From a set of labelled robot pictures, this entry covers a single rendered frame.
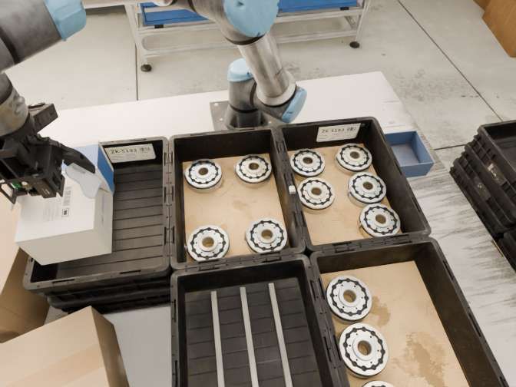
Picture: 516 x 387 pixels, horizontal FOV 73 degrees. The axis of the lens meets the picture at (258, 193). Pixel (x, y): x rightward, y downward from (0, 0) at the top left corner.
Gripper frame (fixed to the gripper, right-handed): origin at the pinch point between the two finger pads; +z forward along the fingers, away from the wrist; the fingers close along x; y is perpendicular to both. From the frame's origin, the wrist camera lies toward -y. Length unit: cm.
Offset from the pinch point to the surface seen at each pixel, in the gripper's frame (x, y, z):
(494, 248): 105, 13, 41
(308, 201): 51, -5, 25
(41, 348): -13.5, 18.9, 24.8
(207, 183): 25.2, -16.3, 25.2
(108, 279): 1.6, 9.7, 18.3
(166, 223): 14.3, -1.2, 18.0
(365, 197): 66, -3, 25
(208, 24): 44, -194, 82
